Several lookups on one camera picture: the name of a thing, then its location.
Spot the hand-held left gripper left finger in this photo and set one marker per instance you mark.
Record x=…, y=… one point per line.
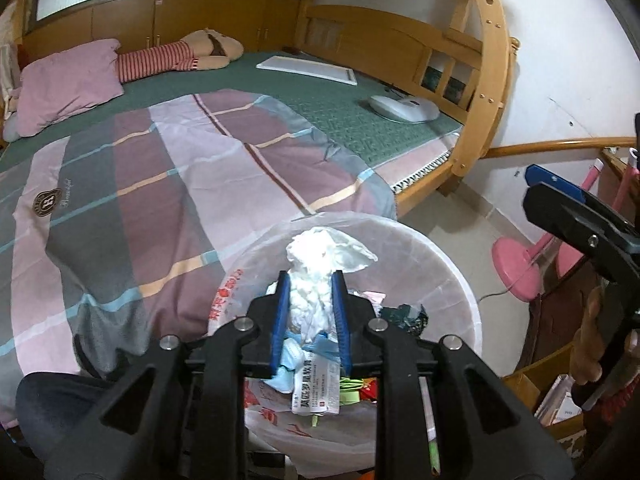
x=280, y=325

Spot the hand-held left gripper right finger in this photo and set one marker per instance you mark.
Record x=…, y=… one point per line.
x=341, y=325

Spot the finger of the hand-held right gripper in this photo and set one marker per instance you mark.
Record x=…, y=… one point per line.
x=552, y=180
x=575, y=220

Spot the pink tissue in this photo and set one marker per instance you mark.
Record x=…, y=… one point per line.
x=371, y=297

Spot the blue face mask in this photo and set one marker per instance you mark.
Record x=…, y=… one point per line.
x=292, y=365

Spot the white tissue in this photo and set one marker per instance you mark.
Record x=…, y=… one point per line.
x=312, y=270

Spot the light green wrapper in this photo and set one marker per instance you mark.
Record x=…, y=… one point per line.
x=352, y=390

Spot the white medicine box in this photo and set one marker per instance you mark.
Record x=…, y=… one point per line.
x=315, y=390

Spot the red snack wrapper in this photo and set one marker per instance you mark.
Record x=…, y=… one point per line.
x=370, y=390

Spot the white lattice trash bin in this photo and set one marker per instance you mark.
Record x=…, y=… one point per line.
x=440, y=280

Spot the person's right hand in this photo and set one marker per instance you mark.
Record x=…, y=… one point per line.
x=587, y=340

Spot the dark wooden cabinet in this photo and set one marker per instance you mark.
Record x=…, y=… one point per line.
x=555, y=320

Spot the pink floor stand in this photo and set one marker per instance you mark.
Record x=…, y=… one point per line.
x=515, y=265

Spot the papers in cardboard box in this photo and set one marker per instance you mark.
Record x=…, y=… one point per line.
x=560, y=402

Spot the cardboard box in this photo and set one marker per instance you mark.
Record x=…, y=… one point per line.
x=525, y=385

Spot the pink fringed mattress pad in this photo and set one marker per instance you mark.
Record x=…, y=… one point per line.
x=420, y=160

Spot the curved wooden ladder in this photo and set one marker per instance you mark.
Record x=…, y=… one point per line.
x=492, y=60

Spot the plaid bed sheet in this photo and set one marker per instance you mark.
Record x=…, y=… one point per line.
x=150, y=200

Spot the green woven bed mat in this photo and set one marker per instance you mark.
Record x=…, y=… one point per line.
x=325, y=105

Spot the person's leg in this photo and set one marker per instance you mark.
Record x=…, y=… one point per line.
x=65, y=410

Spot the white flat board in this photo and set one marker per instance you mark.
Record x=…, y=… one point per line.
x=305, y=69

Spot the striped plush toy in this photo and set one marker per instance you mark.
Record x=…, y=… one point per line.
x=160, y=57

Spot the pink pillow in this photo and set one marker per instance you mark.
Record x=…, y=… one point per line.
x=70, y=85

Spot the light blue pillow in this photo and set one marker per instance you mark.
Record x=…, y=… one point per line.
x=11, y=127

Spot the white hanging cloth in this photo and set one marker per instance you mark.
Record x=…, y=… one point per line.
x=7, y=60

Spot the curved wooden rail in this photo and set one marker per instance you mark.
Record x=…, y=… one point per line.
x=550, y=146

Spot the wooden bunk bed frame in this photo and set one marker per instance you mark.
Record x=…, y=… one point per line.
x=380, y=35

